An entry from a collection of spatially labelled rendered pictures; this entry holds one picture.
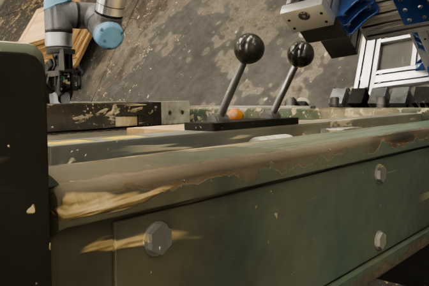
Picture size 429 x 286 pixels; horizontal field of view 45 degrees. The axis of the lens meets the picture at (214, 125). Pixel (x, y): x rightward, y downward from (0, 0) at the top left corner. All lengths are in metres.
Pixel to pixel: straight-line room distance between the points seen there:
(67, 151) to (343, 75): 2.29
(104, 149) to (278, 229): 0.26
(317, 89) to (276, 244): 2.42
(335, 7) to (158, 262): 1.41
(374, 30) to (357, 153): 1.39
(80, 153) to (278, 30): 2.72
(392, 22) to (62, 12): 0.99
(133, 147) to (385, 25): 1.29
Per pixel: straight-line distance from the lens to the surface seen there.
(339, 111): 1.35
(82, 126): 1.38
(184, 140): 0.59
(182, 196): 0.23
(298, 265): 0.32
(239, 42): 0.63
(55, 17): 1.49
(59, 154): 0.48
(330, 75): 2.72
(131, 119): 1.49
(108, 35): 1.39
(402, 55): 2.35
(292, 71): 0.74
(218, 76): 3.17
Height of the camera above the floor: 1.91
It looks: 41 degrees down
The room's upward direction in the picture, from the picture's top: 46 degrees counter-clockwise
